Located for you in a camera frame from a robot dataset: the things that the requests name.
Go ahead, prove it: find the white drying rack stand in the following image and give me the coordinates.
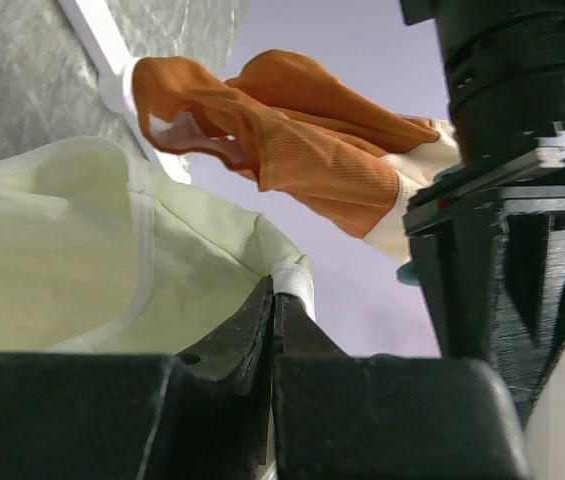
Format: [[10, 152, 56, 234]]
[[58, 0, 191, 184]]

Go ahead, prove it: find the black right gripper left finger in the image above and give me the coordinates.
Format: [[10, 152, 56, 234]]
[[0, 278, 275, 479]]

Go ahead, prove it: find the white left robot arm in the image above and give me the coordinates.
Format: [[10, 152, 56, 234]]
[[401, 1, 565, 422]]

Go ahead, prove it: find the teal clothes peg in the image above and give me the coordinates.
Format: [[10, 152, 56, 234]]
[[396, 163, 464, 287]]

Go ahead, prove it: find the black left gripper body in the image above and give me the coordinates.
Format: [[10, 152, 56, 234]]
[[404, 119, 565, 260]]

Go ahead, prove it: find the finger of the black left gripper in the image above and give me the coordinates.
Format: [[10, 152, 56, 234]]
[[417, 199, 510, 360], [487, 199, 565, 424]]

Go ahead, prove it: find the white oval clip hanger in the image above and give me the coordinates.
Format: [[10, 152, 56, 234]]
[[525, 351, 565, 480]]

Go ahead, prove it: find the pale yellow underwear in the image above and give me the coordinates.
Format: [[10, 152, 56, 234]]
[[0, 137, 315, 353]]

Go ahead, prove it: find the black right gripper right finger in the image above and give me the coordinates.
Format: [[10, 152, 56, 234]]
[[273, 294, 531, 479]]

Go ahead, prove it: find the orange hanging underwear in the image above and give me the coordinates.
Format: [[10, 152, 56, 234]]
[[131, 50, 460, 262]]

